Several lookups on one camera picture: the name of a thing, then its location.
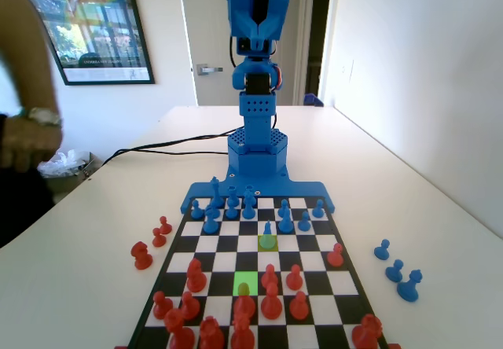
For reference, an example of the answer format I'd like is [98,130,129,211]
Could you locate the dark clothed person body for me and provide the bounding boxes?
[0,112,56,250]

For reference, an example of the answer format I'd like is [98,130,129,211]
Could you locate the black power cable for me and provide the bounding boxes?
[117,147,229,156]
[102,127,241,166]

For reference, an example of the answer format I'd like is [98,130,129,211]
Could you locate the black camera cable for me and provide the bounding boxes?
[228,34,239,69]

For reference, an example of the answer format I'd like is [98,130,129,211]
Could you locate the red chess queen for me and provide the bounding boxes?
[230,312,256,349]

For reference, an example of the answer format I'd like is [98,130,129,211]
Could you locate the bare person forearm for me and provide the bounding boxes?
[0,0,62,116]

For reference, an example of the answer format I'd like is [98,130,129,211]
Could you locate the silver wristwatch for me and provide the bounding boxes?
[26,106,64,128]

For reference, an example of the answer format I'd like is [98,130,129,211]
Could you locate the blue chess bishop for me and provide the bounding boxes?
[202,206,221,235]
[395,269,424,303]

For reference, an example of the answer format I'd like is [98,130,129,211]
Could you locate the black framed wall poster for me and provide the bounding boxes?
[37,0,156,86]

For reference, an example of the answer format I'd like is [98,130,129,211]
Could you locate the white door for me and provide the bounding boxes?
[178,0,314,108]

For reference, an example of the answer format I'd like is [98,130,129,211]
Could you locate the crumpled clear plastic bag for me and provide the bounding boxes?
[41,149,90,175]

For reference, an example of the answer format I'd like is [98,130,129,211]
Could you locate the small blue box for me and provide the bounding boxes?
[302,92,325,108]

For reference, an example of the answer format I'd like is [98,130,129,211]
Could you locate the red white black servo wire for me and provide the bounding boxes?
[270,65,286,91]

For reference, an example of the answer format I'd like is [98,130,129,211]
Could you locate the blue chess king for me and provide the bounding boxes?
[210,175,222,208]

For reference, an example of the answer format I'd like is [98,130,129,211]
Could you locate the blue board mounting plate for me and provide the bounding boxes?
[179,170,337,215]

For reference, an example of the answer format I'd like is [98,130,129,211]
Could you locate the olive waste bin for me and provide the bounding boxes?
[39,150,96,180]

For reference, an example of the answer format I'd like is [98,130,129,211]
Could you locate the bare person hand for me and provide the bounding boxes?
[0,119,64,169]

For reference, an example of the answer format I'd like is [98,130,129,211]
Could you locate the black and white chessboard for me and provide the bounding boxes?
[127,195,390,349]

